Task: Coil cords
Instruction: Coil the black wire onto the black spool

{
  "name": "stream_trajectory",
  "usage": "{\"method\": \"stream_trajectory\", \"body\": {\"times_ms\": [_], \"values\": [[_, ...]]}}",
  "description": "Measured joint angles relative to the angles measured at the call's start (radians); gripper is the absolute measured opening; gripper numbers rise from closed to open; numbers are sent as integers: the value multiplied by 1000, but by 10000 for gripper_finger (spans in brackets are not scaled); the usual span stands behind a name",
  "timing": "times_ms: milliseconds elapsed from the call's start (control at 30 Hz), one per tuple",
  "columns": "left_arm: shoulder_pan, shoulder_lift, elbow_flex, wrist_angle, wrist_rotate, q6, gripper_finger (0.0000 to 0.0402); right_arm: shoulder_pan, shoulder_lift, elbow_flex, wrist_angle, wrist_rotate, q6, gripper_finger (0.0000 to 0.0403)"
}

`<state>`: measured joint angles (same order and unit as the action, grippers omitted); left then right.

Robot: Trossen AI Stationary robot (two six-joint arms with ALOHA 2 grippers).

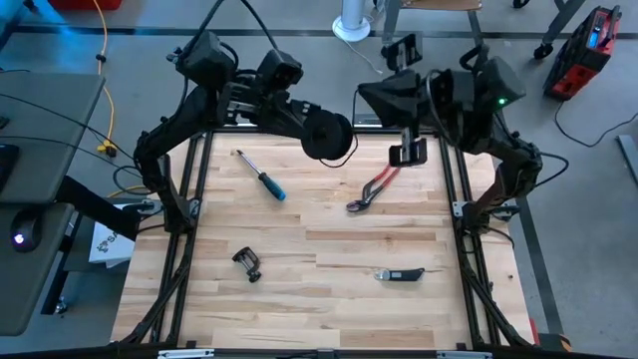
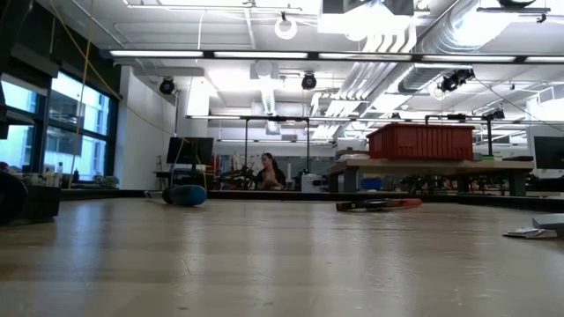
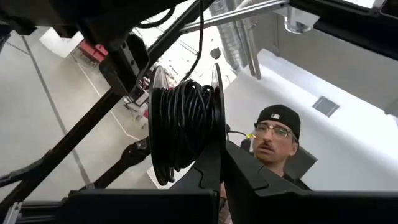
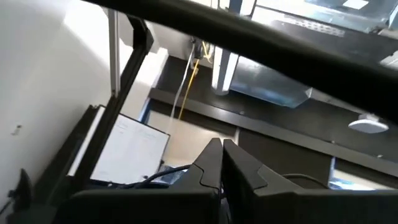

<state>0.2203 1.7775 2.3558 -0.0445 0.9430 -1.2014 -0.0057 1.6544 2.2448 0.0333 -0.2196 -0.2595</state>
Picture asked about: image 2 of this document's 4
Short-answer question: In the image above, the person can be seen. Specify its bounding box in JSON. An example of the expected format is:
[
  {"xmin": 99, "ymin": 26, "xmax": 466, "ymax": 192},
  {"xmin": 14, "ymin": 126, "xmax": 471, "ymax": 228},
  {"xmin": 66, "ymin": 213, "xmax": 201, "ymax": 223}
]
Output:
[{"xmin": 255, "ymin": 151, "xmax": 287, "ymax": 191}]

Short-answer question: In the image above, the white appliance box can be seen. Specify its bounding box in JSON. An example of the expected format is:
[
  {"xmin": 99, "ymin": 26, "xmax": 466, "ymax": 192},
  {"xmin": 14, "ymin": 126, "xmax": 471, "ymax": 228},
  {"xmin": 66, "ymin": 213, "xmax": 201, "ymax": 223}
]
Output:
[{"xmin": 301, "ymin": 173, "xmax": 328, "ymax": 194}]

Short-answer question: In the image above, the black computer monitor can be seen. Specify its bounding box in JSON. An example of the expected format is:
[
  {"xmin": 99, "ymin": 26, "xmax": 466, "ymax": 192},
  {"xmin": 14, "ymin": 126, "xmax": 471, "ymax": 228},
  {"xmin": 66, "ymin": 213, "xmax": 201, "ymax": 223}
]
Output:
[
  {"xmin": 532, "ymin": 136, "xmax": 564, "ymax": 171},
  {"xmin": 166, "ymin": 136, "xmax": 215, "ymax": 166}
]

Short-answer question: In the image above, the blue round speaker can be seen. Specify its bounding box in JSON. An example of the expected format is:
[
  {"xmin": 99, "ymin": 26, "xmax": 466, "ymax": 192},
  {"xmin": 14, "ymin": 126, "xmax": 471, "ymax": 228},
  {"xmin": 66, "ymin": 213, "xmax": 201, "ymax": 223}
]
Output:
[{"xmin": 161, "ymin": 184, "xmax": 208, "ymax": 208}]

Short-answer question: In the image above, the red and black hand tool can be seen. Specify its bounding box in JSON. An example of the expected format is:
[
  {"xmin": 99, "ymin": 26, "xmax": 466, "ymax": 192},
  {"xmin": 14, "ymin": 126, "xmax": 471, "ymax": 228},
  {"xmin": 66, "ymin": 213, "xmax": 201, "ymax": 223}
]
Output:
[{"xmin": 337, "ymin": 197, "xmax": 423, "ymax": 211}]

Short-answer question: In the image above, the red plastic bin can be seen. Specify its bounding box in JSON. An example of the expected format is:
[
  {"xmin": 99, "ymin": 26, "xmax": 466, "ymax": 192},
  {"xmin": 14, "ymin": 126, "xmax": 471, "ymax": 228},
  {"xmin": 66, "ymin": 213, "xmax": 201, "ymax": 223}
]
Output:
[{"xmin": 367, "ymin": 123, "xmax": 476, "ymax": 161}]

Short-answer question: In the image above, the wooden workbench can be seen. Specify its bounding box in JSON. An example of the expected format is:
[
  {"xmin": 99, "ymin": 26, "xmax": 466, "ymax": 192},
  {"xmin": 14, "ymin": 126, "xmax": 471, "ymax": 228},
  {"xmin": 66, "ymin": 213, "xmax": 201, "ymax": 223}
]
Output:
[{"xmin": 328, "ymin": 158, "xmax": 535, "ymax": 197}]

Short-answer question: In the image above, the black ceiling device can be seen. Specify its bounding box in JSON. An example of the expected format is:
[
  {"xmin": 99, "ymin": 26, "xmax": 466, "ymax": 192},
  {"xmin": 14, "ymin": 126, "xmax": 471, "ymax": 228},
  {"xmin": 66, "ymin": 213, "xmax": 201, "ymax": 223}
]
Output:
[{"xmin": 438, "ymin": 69, "xmax": 476, "ymax": 93}]

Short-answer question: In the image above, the white flat packet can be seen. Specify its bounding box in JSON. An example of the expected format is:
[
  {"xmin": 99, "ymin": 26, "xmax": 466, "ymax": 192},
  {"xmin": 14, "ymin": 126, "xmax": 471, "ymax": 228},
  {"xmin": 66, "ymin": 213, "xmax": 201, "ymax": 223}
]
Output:
[{"xmin": 502, "ymin": 227, "xmax": 559, "ymax": 240}]

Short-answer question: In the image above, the grey flat box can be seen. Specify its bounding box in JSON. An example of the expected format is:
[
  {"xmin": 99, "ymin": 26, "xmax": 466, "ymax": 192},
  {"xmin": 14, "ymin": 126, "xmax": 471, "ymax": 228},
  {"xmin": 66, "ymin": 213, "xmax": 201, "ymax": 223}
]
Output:
[{"xmin": 531, "ymin": 214, "xmax": 564, "ymax": 238}]

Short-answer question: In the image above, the black background station frame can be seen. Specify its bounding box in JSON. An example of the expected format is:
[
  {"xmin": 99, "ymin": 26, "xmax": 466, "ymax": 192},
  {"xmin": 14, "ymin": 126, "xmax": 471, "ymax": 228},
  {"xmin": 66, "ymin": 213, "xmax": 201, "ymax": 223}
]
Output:
[{"xmin": 240, "ymin": 115, "xmax": 312, "ymax": 177}]

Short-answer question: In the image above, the black frame pole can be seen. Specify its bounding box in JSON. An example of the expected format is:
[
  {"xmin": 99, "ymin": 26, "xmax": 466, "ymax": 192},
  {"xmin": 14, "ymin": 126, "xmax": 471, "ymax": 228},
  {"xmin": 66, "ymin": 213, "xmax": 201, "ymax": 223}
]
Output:
[{"xmin": 100, "ymin": 49, "xmax": 564, "ymax": 63}]

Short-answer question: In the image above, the white cable ring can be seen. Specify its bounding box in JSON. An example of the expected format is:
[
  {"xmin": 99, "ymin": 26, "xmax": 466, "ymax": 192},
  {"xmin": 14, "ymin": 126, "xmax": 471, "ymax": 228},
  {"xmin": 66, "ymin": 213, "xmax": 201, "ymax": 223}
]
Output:
[{"xmin": 274, "ymin": 17, "xmax": 299, "ymax": 41}]

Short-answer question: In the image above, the silver ventilation duct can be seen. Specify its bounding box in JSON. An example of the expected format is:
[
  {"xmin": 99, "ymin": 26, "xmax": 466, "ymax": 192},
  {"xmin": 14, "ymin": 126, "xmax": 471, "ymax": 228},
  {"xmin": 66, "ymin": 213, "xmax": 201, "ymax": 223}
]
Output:
[{"xmin": 413, "ymin": 0, "xmax": 503, "ymax": 56}]

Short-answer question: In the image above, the yellow hanging cable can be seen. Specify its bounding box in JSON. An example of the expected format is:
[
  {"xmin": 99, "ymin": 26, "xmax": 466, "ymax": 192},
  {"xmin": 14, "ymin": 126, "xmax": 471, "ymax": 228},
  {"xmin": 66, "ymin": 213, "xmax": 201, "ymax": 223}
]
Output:
[{"xmin": 67, "ymin": 0, "xmax": 96, "ymax": 190}]

